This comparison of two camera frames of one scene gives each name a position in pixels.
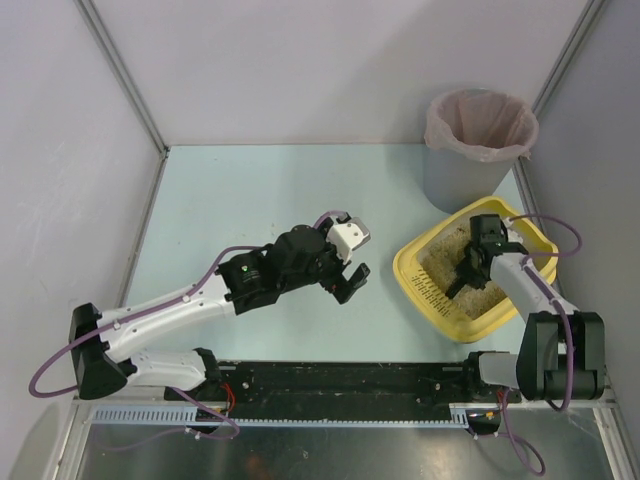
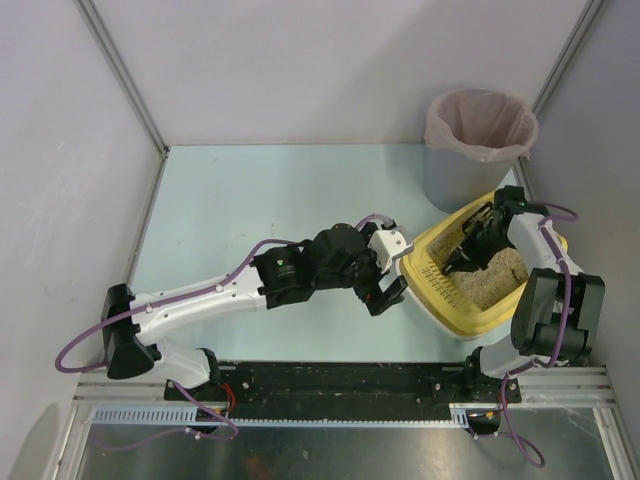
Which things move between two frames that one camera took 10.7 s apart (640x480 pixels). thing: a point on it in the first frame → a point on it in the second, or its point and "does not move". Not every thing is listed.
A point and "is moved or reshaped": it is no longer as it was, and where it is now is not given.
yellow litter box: x=426 y=268 does not move
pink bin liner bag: x=481 y=124 does not move
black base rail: x=338 y=390 does not move
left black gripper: x=335 y=279 → x=373 y=293
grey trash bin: x=454 y=182 does not move
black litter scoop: x=463 y=275 is moved or reshaped
